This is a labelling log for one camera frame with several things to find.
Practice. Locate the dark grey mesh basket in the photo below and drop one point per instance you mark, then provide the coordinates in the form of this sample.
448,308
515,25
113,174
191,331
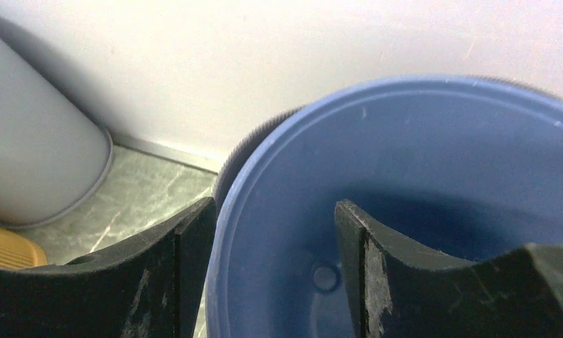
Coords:
244,149

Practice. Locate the blue plastic bucket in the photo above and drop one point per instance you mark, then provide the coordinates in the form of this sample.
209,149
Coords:
471,168

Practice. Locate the light grey plastic bucket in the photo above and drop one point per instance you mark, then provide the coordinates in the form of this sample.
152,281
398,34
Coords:
52,156

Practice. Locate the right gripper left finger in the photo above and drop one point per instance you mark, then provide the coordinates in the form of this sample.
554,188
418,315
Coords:
147,285

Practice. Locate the yellow mesh waste basket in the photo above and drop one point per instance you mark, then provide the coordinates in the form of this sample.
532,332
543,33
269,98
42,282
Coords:
18,252

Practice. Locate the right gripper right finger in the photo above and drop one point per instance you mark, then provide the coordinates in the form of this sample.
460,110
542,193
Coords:
398,287

